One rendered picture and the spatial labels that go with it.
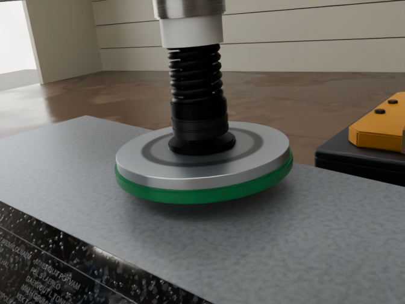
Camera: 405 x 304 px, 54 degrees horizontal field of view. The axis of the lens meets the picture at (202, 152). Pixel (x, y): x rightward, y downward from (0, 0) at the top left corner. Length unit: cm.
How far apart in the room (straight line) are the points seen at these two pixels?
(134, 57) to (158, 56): 67
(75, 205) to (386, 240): 35
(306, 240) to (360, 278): 7
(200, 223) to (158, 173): 7
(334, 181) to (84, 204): 31
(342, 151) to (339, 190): 51
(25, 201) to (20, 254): 8
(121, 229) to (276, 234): 16
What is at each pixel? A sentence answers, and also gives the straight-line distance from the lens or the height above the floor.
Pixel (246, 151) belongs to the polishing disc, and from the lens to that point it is 46.
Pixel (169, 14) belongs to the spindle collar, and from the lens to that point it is 44.
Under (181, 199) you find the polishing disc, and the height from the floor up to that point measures 90.
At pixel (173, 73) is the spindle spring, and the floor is 102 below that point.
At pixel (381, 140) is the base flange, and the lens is 101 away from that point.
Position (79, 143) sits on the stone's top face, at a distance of 78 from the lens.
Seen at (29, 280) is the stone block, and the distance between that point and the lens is 49.
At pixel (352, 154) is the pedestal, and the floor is 74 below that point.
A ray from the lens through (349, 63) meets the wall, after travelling 672.
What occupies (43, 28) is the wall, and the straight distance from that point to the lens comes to 878.
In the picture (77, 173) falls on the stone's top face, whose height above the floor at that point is 87.
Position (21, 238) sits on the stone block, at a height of 85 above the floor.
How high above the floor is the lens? 108
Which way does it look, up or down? 19 degrees down
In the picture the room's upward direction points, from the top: 5 degrees counter-clockwise
